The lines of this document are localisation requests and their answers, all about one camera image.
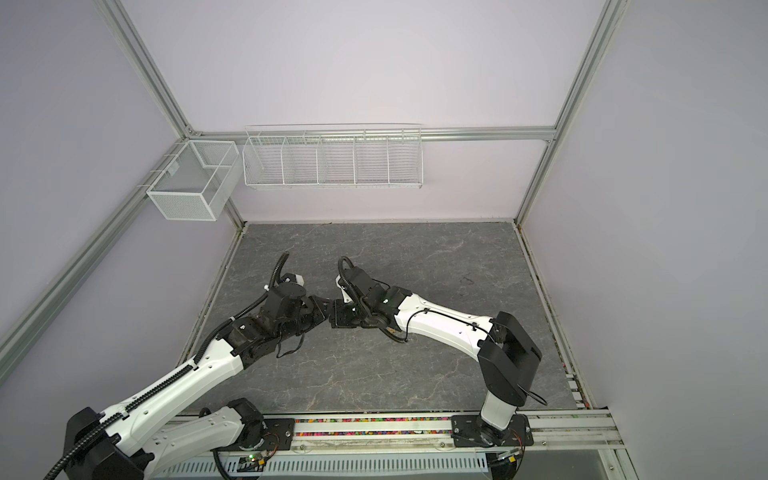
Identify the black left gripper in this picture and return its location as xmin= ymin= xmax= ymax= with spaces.
xmin=278 ymin=294 xmax=334 ymax=343

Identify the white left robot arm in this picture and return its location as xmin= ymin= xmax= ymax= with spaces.
xmin=46 ymin=281 xmax=333 ymax=479

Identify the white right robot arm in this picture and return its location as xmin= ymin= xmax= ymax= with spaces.
xmin=330 ymin=259 xmax=546 ymax=433

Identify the small white mesh basket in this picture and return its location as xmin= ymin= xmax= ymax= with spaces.
xmin=147 ymin=140 xmax=243 ymax=221

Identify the aluminium horizontal back bar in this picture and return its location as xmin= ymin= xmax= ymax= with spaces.
xmin=189 ymin=124 xmax=557 ymax=142

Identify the aluminium left side bar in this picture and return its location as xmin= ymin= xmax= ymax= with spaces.
xmin=1 ymin=139 xmax=185 ymax=382

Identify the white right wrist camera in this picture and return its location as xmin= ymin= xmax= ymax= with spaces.
xmin=336 ymin=276 xmax=353 ymax=304

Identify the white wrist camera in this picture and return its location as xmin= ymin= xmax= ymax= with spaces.
xmin=336 ymin=276 xmax=353 ymax=304
xmin=281 ymin=273 xmax=304 ymax=286

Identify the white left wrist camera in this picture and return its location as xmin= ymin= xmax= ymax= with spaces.
xmin=281 ymin=273 xmax=304 ymax=286

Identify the black corrugated cable left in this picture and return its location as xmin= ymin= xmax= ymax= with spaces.
xmin=268 ymin=251 xmax=292 ymax=289

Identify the black corrugated cable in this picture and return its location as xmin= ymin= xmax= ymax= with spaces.
xmin=268 ymin=251 xmax=292 ymax=289
xmin=337 ymin=256 xmax=361 ymax=301

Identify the black corrugated cable right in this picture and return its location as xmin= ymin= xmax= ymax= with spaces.
xmin=337 ymin=256 xmax=361 ymax=301

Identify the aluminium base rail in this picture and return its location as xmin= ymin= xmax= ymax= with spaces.
xmin=113 ymin=409 xmax=625 ymax=480

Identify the long white wire basket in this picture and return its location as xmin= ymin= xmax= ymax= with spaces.
xmin=242 ymin=123 xmax=424 ymax=189

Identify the aluminium frame corner post left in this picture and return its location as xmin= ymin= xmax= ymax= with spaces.
xmin=94 ymin=1 xmax=245 ymax=232

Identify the aluminium frame corner post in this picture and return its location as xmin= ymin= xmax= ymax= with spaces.
xmin=515 ymin=0 xmax=629 ymax=228
xmin=94 ymin=1 xmax=245 ymax=232

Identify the aluminium frame corner post right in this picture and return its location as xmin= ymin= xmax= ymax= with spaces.
xmin=515 ymin=0 xmax=629 ymax=228

